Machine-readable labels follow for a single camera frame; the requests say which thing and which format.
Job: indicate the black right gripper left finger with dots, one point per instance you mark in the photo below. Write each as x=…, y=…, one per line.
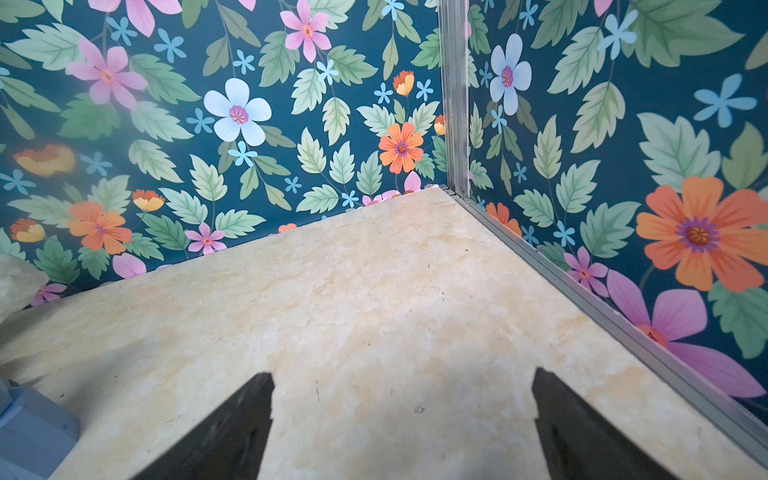
x=228, y=444

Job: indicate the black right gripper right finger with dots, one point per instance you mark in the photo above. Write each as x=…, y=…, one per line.
x=579, y=443

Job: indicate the blue cat desk lamp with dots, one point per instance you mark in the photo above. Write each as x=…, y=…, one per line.
x=37, y=434

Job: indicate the white plush bunny toy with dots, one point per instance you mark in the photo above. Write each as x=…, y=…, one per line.
x=20, y=284

